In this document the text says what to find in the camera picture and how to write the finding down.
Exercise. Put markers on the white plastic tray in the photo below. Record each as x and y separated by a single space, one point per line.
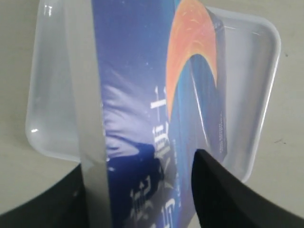
253 48

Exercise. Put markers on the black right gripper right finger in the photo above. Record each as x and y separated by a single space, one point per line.
222 201

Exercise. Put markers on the blue book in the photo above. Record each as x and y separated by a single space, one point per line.
149 85

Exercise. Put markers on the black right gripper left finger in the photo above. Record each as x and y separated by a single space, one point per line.
61 206

